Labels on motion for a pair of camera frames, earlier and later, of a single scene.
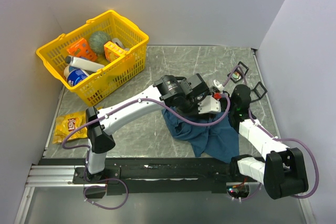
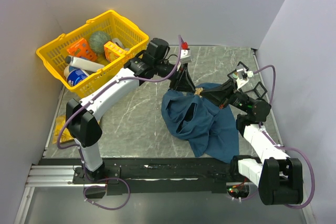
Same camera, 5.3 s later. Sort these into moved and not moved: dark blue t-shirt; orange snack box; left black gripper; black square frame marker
Moved: left black gripper
Not moved: orange snack box; dark blue t-shirt; black square frame marker
